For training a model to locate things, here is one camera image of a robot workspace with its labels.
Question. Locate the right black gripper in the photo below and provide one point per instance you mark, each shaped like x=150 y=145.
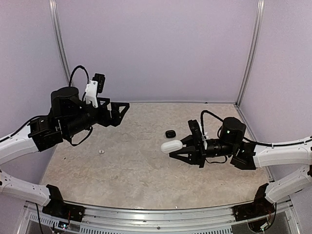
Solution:
x=197 y=156

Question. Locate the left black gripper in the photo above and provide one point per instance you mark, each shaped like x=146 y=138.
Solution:
x=115 y=119

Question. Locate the white earbud charging case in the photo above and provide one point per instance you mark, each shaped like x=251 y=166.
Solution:
x=171 y=146

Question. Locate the black earbud charging case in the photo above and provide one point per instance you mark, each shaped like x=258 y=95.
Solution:
x=170 y=134

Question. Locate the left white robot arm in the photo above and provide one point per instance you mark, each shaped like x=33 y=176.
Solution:
x=68 y=116

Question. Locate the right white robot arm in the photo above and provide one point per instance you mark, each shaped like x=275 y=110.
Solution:
x=251 y=155

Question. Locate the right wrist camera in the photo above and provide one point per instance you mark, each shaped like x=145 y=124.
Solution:
x=199 y=138

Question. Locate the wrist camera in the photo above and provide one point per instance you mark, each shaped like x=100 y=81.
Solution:
x=93 y=88
x=199 y=138

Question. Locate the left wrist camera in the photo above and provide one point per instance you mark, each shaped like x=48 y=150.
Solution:
x=93 y=88

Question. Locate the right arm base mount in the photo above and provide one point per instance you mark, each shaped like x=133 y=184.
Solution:
x=258 y=207

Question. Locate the front aluminium rail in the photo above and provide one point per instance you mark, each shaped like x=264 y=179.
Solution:
x=107 y=220

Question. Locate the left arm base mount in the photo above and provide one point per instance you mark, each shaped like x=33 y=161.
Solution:
x=58 y=208

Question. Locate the left aluminium frame post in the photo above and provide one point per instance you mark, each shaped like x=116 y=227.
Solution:
x=58 y=36

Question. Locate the aluminium frame post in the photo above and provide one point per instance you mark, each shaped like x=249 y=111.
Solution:
x=58 y=36
x=252 y=52

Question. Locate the right aluminium frame post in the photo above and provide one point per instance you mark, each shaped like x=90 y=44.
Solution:
x=252 y=52

